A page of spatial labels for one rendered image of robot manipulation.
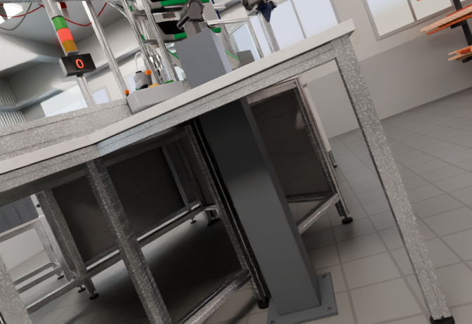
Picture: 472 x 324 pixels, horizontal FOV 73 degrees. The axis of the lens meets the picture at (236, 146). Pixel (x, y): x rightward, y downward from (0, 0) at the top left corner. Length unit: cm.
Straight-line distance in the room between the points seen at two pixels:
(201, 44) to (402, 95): 430
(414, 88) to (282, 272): 431
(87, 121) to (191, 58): 41
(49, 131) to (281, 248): 85
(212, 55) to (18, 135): 64
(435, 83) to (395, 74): 56
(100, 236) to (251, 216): 189
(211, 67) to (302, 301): 89
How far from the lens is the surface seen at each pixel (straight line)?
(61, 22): 161
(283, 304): 131
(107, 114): 119
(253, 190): 114
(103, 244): 289
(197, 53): 116
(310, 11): 515
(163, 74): 245
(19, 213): 313
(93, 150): 108
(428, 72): 532
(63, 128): 115
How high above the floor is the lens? 72
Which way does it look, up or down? 4 degrees down
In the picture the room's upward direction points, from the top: 22 degrees counter-clockwise
